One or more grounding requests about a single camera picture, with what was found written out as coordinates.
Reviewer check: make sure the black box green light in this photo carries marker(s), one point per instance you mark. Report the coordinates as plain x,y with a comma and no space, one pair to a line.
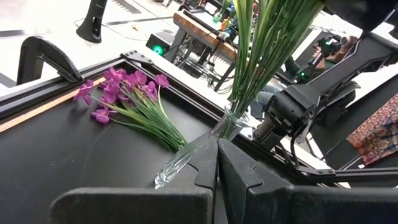
158,46

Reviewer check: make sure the purple artificial flower bunch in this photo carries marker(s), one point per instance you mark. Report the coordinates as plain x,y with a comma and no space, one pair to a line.
140,102

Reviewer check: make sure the tall fluted clear glass vase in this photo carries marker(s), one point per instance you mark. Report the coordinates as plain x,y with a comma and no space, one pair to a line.
183,157

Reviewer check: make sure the black table edge clamp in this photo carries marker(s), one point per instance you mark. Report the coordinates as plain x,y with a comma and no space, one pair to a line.
46,51

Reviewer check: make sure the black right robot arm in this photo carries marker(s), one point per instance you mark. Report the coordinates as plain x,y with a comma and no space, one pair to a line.
311,96

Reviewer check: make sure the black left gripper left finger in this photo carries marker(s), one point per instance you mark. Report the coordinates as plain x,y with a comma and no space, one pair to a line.
130,207

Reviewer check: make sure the wooden top workbench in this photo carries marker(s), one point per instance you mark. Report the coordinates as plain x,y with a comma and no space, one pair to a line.
199,29

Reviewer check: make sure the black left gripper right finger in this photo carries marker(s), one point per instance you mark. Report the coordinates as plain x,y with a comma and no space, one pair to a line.
311,207

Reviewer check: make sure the background robot arm green light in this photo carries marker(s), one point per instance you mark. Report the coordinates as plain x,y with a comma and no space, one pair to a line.
326,46

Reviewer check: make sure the colourful patterned cloth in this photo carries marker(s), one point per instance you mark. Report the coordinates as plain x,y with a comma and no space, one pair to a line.
376,133

